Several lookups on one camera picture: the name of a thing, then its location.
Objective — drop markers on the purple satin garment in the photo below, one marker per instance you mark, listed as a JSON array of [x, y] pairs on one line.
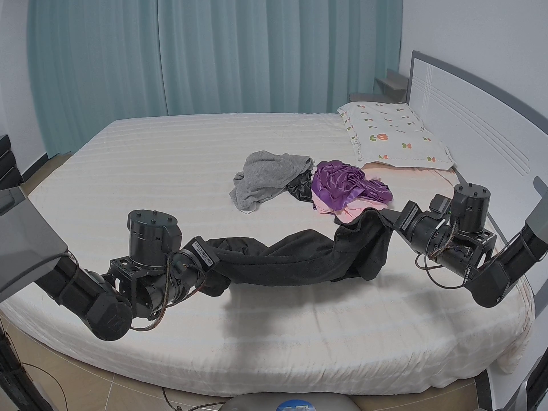
[[338, 182]]

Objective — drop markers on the blue-green curtain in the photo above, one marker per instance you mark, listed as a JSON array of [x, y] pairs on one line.
[[278, 37], [94, 58]]

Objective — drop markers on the grey bedside table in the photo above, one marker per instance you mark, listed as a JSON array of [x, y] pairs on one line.
[[391, 86]]

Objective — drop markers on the dark grey garment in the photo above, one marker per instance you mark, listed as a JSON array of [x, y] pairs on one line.
[[342, 219]]

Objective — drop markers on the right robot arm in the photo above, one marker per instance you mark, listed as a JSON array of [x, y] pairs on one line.
[[492, 281]]

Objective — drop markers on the bed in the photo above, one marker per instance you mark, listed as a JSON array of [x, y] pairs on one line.
[[171, 165]]

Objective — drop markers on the black glossy garment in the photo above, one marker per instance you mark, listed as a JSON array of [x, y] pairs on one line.
[[299, 186]]

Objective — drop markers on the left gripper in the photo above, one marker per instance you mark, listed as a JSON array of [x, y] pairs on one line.
[[201, 255]]

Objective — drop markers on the pink garment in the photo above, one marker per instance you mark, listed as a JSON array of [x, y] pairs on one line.
[[364, 203]]

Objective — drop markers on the white printed pillow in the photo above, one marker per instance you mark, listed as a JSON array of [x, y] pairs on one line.
[[394, 131]]

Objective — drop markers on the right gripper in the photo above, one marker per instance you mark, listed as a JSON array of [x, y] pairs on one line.
[[421, 233]]

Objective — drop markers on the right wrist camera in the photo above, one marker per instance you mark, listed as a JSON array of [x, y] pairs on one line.
[[440, 206]]

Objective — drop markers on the black T-shirt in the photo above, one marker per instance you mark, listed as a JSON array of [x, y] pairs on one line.
[[299, 259]]

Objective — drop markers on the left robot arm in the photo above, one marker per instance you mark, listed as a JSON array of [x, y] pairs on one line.
[[94, 302]]

